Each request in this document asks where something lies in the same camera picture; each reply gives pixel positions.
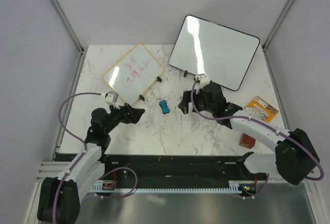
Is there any aluminium frame rail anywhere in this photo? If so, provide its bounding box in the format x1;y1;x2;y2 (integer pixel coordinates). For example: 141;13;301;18
36;162;69;182

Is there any small brown box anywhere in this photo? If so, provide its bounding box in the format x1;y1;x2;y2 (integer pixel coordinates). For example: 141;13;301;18
239;134;256;149

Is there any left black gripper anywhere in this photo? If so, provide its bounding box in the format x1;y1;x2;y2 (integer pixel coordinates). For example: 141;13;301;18
104;102;144;134

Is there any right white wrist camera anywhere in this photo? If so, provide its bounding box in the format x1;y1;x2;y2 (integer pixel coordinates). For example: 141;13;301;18
195;74;210;88

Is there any yellow framed small whiteboard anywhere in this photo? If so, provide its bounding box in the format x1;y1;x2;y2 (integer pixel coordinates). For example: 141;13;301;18
102;43;164;105

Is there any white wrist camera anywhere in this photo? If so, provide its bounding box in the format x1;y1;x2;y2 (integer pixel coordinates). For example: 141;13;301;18
104;91;119;108
195;74;210;88

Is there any blue black whiteboard eraser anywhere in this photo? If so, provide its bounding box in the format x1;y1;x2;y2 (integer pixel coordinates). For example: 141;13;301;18
159;100;170;115

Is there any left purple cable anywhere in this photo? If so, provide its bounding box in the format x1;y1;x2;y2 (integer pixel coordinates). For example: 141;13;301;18
52;92;138;224

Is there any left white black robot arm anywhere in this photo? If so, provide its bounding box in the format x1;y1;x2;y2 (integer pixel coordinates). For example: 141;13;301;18
37;104;145;223

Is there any black framed large whiteboard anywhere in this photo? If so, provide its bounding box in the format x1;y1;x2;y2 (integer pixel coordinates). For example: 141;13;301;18
169;15;260;91

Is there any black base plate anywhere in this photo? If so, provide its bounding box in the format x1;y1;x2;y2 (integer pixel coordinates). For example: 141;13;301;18
99;154;267;190

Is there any white slotted cable duct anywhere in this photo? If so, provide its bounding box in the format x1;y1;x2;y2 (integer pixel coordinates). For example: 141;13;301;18
89;182;242;194

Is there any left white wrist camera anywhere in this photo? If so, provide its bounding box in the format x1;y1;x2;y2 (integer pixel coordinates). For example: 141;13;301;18
104;91;119;108

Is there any orange product card package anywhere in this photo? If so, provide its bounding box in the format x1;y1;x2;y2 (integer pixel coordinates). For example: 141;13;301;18
244;96;279;123

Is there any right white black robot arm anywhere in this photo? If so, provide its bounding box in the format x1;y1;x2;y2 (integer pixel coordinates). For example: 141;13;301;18
178;82;324;185

